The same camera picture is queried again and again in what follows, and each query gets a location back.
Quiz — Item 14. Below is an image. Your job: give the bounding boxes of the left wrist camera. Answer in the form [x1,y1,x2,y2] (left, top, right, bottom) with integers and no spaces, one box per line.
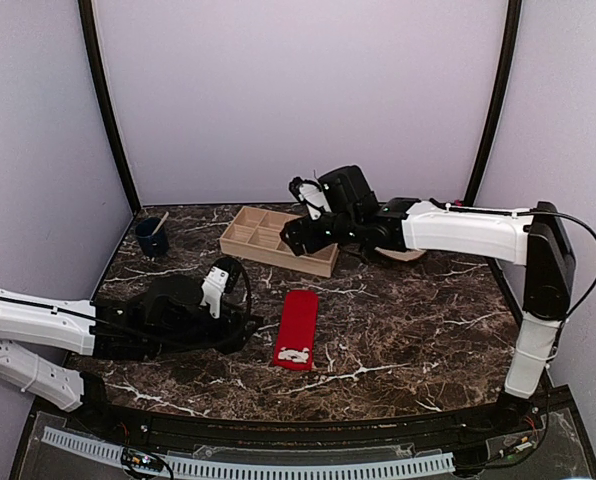
[200,256,242,319]

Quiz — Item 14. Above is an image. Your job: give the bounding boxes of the black frame post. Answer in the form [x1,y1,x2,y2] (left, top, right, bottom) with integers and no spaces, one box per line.
[77,0,142,215]
[463,0,523,206]

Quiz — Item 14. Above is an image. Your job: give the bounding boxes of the wooden compartment tray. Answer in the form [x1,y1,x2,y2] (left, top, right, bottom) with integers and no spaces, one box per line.
[219,206,339,278]

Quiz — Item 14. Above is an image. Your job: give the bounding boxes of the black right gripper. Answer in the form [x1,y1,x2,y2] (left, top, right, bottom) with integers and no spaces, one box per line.
[281,211,361,255]

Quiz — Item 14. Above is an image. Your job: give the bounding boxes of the cream painted ceramic plate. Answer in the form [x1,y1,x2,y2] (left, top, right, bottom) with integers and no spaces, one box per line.
[375,247,426,262]

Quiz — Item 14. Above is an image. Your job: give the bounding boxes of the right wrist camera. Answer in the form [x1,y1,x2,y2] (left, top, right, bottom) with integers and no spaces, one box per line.
[318,165,379,223]

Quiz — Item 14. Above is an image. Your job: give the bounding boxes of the black front rail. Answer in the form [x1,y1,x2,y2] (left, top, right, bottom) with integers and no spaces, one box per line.
[37,387,569,454]

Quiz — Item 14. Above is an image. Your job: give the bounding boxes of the dark blue cup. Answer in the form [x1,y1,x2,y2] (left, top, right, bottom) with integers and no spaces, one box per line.
[134,217,169,258]

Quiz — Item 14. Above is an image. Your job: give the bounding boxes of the wooden stick in cup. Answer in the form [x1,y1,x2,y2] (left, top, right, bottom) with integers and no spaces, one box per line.
[151,211,169,236]

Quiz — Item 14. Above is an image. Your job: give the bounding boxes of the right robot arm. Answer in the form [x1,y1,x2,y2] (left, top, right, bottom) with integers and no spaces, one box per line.
[280,197,576,434]

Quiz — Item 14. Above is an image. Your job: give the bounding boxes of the red Santa face sock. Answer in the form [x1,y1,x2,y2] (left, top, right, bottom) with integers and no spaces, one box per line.
[273,290,318,371]

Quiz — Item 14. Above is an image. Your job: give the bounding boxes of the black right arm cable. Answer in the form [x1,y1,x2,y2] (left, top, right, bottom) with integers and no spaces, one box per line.
[527,209,596,321]

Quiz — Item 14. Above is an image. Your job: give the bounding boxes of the right black frame post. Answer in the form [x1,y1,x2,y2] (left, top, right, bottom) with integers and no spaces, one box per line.
[463,0,523,206]

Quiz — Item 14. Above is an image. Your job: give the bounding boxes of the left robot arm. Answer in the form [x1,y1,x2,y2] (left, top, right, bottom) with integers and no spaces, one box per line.
[0,267,263,436]

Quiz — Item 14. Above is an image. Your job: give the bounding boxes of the white perforated cable duct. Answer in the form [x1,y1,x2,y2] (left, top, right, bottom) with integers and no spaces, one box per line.
[41,427,455,479]

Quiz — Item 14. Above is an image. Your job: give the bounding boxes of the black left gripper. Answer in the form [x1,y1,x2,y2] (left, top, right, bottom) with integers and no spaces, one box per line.
[150,300,264,357]

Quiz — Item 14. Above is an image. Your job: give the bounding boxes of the left black frame post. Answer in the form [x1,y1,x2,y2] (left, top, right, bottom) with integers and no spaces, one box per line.
[77,0,142,215]

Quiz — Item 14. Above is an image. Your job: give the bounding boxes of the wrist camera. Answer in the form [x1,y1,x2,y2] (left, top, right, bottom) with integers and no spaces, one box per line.
[200,256,242,319]
[318,165,379,223]

